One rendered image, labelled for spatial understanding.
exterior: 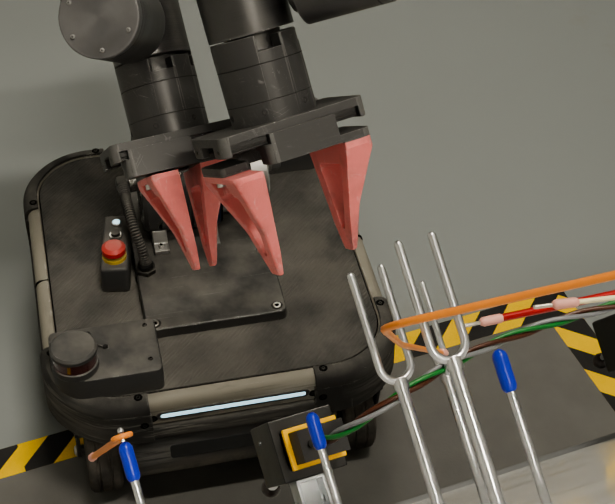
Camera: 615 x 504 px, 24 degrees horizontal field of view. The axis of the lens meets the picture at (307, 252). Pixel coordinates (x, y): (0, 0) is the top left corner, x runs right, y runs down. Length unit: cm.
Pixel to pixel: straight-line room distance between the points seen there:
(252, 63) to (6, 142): 211
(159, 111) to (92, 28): 9
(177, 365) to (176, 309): 10
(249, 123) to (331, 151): 6
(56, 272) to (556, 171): 107
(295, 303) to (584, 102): 106
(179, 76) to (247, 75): 13
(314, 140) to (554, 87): 224
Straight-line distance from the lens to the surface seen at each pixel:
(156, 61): 106
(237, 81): 93
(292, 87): 93
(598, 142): 301
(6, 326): 262
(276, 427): 91
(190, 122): 105
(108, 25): 98
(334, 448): 89
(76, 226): 243
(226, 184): 93
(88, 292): 231
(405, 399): 70
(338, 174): 99
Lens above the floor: 183
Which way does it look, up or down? 43 degrees down
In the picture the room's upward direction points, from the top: straight up
